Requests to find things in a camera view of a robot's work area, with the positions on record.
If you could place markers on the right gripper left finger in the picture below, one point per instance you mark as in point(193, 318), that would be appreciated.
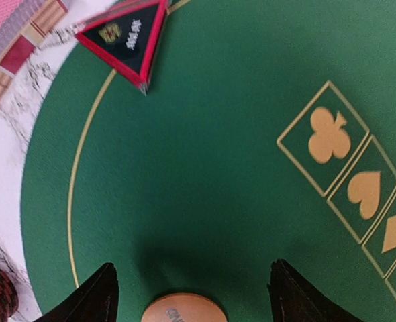
point(95, 300)

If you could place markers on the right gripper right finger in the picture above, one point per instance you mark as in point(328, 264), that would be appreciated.
point(294, 298)

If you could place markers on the orange big blind button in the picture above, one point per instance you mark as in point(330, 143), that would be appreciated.
point(183, 307)

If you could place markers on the triangular black red dealer button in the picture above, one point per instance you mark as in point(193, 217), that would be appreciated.
point(126, 37)

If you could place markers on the round green poker mat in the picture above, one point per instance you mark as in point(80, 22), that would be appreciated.
point(268, 132)

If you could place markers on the playing card box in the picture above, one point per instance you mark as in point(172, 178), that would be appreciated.
point(29, 38)

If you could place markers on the red playing card deck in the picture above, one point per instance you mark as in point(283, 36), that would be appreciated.
point(13, 17)

